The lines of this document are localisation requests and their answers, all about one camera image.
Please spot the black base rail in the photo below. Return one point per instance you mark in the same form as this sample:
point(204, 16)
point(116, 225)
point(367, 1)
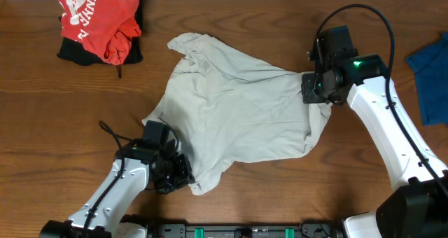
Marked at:
point(307, 229)

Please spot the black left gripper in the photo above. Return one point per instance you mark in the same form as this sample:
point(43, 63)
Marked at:
point(185, 177)

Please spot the blue t-shirt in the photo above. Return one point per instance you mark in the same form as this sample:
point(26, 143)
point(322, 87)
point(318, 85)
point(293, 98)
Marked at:
point(429, 65)

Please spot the red printed t-shirt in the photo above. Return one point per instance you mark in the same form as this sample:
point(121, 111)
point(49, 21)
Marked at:
point(104, 28)

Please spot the beige t-shirt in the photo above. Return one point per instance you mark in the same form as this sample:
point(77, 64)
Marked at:
point(226, 106)

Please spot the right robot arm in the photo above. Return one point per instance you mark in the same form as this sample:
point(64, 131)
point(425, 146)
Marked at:
point(418, 205)

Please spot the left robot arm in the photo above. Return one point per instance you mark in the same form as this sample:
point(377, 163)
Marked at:
point(137, 165)

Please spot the black folded garment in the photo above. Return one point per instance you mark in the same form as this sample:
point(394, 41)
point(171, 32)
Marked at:
point(73, 51)

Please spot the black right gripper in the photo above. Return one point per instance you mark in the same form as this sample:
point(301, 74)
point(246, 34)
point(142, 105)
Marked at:
point(309, 95)

